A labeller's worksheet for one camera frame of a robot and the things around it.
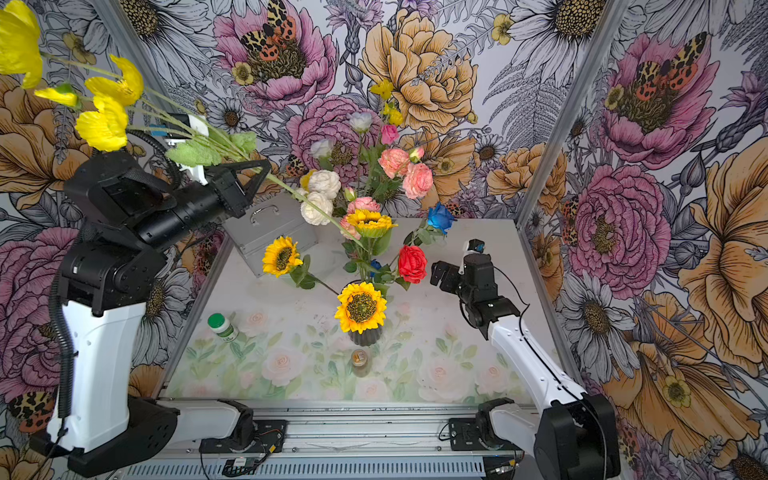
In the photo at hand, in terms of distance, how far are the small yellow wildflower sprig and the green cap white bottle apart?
749 millimetres

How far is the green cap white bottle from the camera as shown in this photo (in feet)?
2.80

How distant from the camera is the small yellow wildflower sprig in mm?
859

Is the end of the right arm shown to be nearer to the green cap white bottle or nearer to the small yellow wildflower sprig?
the small yellow wildflower sprig
